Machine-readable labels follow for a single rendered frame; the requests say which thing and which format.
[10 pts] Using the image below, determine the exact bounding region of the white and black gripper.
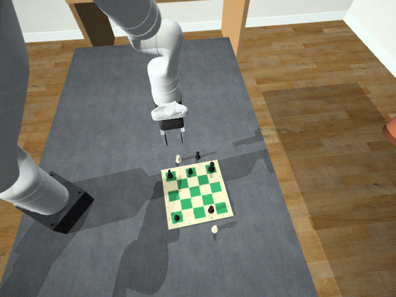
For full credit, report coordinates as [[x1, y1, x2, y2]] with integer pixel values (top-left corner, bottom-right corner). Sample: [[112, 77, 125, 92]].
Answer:
[[152, 84, 187, 146]]

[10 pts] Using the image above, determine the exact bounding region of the green and cream chessboard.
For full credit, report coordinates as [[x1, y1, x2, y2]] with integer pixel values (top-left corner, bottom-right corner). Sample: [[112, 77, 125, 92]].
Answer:
[[161, 160, 233, 230]]

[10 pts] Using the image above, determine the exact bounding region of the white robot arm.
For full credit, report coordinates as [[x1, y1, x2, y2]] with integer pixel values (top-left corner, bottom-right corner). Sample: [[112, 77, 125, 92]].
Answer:
[[0, 0, 183, 215]]

